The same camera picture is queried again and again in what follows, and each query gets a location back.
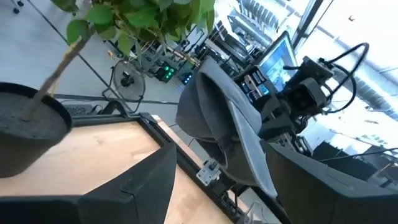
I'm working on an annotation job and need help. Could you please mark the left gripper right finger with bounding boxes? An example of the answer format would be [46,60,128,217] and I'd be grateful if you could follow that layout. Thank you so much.
[262,139,398,224]

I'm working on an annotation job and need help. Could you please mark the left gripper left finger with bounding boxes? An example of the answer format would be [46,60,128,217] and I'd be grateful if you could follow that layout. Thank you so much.
[0,142,177,224]

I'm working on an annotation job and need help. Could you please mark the grey cloth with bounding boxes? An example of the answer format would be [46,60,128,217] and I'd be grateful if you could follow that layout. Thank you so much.
[175,55,279,200]

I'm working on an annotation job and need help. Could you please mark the backlit colourful keyboard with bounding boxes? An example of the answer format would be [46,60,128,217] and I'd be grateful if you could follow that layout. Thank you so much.
[236,67,271,103]

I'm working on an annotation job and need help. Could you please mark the lit computer monitor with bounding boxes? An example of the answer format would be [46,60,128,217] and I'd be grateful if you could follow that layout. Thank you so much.
[257,30,299,91]

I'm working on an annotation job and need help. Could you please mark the green plant in black pot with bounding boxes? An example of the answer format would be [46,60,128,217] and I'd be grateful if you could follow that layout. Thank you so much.
[0,0,217,179]

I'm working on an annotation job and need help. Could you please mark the black device green lights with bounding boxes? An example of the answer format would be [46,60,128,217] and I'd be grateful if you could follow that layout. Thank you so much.
[155,63,177,83]

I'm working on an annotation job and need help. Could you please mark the black floor fan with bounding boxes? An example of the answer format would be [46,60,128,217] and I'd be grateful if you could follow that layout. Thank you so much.
[102,58,147,114]

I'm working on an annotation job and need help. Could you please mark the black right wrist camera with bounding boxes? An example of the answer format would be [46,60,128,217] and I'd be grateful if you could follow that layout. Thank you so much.
[284,77,329,113]

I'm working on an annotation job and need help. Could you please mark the silver frame bracket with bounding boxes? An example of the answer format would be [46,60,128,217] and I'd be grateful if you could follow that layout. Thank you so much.
[196,159,222,187]

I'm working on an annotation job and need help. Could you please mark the black case handle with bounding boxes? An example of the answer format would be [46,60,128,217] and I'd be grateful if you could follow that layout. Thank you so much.
[101,100,131,118]

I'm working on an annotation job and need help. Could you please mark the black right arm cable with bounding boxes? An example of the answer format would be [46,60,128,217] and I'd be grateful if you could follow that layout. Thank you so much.
[322,42,371,114]

